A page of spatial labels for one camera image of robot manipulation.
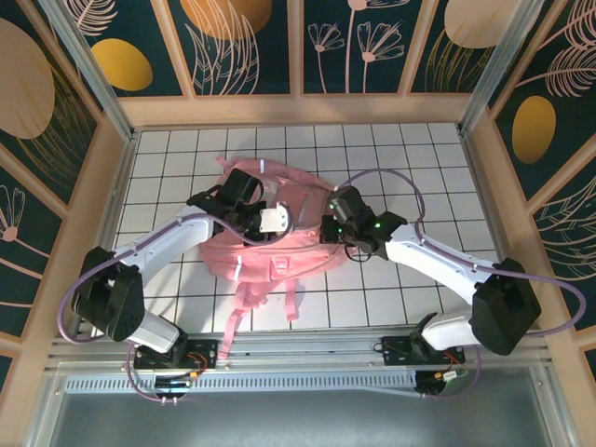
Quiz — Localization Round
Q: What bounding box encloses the pink backpack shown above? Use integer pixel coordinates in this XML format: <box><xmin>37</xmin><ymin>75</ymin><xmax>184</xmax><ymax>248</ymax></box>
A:
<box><xmin>198</xmin><ymin>156</ymin><xmax>355</xmax><ymax>362</ymax></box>

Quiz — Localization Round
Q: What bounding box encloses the grey metal base sheet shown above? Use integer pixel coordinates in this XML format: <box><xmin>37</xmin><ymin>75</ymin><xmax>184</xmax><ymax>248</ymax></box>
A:
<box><xmin>27</xmin><ymin>367</ymin><xmax>574</xmax><ymax>447</ymax></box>

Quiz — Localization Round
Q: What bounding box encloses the beige circle gold leaf panel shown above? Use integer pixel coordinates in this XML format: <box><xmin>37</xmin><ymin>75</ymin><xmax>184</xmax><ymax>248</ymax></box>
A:
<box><xmin>407</xmin><ymin>0</ymin><xmax>527</xmax><ymax>94</ymax></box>

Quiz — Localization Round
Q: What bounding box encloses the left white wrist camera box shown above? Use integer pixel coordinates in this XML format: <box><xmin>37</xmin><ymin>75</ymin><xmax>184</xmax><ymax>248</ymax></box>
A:
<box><xmin>258</xmin><ymin>201</ymin><xmax>291</xmax><ymax>235</ymax></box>

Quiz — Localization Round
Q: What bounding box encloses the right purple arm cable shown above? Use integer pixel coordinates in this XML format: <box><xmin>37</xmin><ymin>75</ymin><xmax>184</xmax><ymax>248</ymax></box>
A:
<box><xmin>332</xmin><ymin>168</ymin><xmax>588</xmax><ymax>401</ymax></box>

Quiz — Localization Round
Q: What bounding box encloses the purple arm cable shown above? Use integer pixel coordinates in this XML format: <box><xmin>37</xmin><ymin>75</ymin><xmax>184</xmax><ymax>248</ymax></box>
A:
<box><xmin>332</xmin><ymin>168</ymin><xmax>588</xmax><ymax>401</ymax></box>
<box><xmin>56</xmin><ymin>204</ymin><xmax>294</xmax><ymax>404</ymax></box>

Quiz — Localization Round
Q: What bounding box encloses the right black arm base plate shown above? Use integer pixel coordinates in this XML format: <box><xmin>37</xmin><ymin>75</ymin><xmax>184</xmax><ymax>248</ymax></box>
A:
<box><xmin>380</xmin><ymin>334</ymin><xmax>467</xmax><ymax>367</ymax></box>

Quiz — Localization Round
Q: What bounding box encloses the right aluminium side rail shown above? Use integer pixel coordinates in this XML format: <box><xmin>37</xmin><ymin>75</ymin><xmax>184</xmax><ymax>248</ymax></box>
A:
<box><xmin>458</xmin><ymin>128</ymin><xmax>536</xmax><ymax>332</ymax></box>

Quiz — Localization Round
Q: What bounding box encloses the aluminium side rail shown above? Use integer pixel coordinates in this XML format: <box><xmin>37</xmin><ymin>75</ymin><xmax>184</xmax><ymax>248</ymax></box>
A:
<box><xmin>458</xmin><ymin>128</ymin><xmax>536</xmax><ymax>332</ymax></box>
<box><xmin>69</xmin><ymin>129</ymin><xmax>141</xmax><ymax>339</ymax></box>

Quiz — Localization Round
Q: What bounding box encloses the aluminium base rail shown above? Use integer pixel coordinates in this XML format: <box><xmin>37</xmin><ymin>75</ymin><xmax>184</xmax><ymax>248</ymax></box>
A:
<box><xmin>46</xmin><ymin>325</ymin><xmax>550</xmax><ymax>373</ymax></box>

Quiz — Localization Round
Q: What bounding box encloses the left aluminium side rail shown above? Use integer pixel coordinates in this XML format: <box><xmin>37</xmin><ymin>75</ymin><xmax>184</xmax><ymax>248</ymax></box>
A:
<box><xmin>69</xmin><ymin>129</ymin><xmax>141</xmax><ymax>339</ymax></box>

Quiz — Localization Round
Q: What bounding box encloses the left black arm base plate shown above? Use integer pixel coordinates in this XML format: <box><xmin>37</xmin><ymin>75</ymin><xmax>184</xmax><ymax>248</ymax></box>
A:
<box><xmin>133</xmin><ymin>338</ymin><xmax>220</xmax><ymax>372</ymax></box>

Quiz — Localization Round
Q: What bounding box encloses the small wired circuit board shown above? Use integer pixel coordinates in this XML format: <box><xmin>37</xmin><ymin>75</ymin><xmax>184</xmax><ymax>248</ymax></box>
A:
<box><xmin>153</xmin><ymin>370</ymin><xmax>199</xmax><ymax>397</ymax></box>
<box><xmin>416</xmin><ymin>370</ymin><xmax>471</xmax><ymax>400</ymax></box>

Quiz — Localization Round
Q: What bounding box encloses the left aluminium corner post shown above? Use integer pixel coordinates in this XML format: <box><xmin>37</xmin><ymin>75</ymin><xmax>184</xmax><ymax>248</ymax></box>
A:
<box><xmin>39</xmin><ymin>0</ymin><xmax>139</xmax><ymax>141</ymax></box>

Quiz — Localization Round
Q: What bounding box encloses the aluminium corner post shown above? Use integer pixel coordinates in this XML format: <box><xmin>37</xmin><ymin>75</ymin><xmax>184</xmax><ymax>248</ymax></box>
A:
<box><xmin>39</xmin><ymin>0</ymin><xmax>139</xmax><ymax>141</ymax></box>
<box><xmin>458</xmin><ymin>0</ymin><xmax>549</xmax><ymax>136</ymax></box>

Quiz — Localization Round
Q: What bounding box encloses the slotted grey cable duct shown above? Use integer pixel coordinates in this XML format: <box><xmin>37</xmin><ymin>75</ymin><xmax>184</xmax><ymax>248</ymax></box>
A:
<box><xmin>64</xmin><ymin>372</ymin><xmax>420</xmax><ymax>397</ymax></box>

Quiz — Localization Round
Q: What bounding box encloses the orange circle leaf wall panel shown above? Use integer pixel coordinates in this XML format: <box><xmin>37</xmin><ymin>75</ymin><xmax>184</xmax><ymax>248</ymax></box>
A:
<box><xmin>156</xmin><ymin>0</ymin><xmax>299</xmax><ymax>98</ymax></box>

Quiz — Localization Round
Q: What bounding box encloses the flower outline wall panel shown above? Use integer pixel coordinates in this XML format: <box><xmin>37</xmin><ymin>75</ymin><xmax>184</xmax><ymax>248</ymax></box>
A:
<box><xmin>297</xmin><ymin>0</ymin><xmax>415</xmax><ymax>97</ymax></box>

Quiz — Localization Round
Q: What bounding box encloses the yellow oval feather wall panel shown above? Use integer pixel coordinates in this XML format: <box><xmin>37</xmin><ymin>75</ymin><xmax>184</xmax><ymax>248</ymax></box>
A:
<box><xmin>488</xmin><ymin>0</ymin><xmax>596</xmax><ymax>201</ymax></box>

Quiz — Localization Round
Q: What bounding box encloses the pink feather leaf wall panel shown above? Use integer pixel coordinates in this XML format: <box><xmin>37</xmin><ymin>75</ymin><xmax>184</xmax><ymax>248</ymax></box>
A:
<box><xmin>528</xmin><ymin>171</ymin><xmax>596</xmax><ymax>332</ymax></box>

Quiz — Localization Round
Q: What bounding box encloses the right aluminium corner post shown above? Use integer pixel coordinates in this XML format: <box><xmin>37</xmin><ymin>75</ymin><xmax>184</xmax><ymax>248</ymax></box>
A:
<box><xmin>458</xmin><ymin>0</ymin><xmax>549</xmax><ymax>136</ymax></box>

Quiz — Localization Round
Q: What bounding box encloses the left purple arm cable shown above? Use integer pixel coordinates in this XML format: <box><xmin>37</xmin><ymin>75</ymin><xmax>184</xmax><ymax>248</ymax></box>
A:
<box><xmin>56</xmin><ymin>204</ymin><xmax>294</xmax><ymax>404</ymax></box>

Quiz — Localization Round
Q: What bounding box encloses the pink flower stem wall panel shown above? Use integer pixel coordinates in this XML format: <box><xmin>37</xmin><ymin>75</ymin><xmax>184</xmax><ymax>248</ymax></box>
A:
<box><xmin>0</xmin><ymin>143</ymin><xmax>71</xmax><ymax>341</ymax></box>

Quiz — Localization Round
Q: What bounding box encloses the large beige disc wall panel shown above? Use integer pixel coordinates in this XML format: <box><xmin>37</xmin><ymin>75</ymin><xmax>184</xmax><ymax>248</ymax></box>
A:
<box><xmin>0</xmin><ymin>0</ymin><xmax>103</xmax><ymax>206</ymax></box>

